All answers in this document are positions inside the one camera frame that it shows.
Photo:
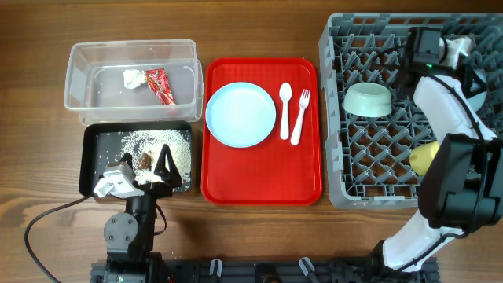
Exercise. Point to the yellow plastic cup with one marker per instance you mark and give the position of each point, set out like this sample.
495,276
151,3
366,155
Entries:
421,157

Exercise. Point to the black waste tray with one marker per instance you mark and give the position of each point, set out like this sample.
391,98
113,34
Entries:
103,142

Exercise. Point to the light blue bowl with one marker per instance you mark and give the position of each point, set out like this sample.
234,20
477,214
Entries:
480,96

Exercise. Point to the white tissue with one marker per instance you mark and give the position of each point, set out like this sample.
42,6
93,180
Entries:
133,78

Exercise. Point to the light blue plate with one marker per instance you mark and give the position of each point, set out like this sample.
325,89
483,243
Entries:
240,115

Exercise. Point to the red serving tray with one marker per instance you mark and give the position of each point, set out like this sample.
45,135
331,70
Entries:
274,172

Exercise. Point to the mint green bowl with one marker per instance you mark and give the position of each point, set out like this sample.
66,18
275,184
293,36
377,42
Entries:
368,99

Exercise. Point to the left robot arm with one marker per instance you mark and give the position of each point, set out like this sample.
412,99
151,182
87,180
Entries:
129,235

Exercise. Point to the white plastic spoon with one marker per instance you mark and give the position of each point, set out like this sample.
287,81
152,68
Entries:
285,94

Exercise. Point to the red snack wrapper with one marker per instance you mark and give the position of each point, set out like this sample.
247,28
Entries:
159,84

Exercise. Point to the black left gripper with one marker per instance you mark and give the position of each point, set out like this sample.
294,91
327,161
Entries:
163,189

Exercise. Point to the rice and food scraps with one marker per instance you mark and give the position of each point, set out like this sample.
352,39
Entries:
145,147

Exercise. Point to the clear plastic bin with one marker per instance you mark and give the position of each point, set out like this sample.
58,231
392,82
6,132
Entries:
94,84

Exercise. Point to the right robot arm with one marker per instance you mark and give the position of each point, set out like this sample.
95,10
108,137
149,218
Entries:
461,190

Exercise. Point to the grey dishwasher rack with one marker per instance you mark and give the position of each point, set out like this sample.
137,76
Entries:
368,158

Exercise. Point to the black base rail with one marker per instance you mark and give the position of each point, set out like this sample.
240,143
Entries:
339,270

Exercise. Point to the white plastic fork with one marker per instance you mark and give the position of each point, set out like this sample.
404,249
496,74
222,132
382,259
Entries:
304,101

